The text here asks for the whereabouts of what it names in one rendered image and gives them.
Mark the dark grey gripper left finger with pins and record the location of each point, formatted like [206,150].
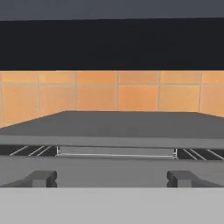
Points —
[40,178]

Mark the grey toaster oven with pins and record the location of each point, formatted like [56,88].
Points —
[116,125]

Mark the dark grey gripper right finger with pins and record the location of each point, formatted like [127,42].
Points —
[182,178]

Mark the dark wall cupboard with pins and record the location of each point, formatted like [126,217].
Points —
[110,43]

